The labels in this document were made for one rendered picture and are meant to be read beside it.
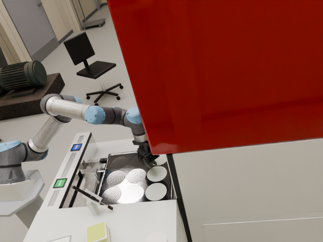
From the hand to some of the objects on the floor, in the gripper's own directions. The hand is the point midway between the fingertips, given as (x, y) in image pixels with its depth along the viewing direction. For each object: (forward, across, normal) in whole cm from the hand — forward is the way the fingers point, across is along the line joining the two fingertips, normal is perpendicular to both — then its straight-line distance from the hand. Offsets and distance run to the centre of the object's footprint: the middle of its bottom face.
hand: (149, 165), depth 134 cm
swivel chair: (+91, +77, +257) cm, 284 cm away
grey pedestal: (+91, -68, +60) cm, 129 cm away
